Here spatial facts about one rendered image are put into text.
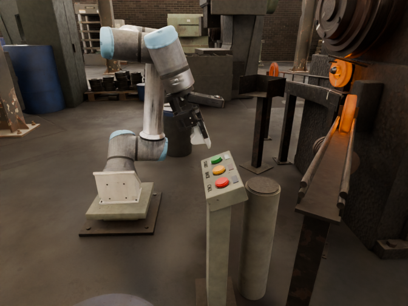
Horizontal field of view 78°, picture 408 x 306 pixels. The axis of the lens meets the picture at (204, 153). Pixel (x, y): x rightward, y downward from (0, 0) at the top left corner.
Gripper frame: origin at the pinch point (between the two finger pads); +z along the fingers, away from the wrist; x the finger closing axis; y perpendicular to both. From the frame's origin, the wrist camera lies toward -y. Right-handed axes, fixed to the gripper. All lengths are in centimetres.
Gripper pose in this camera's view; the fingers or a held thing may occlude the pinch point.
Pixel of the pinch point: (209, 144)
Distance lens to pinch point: 83.8
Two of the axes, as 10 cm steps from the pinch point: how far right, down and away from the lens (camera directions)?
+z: 3.4, 8.4, 4.1
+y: -9.4, 3.4, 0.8
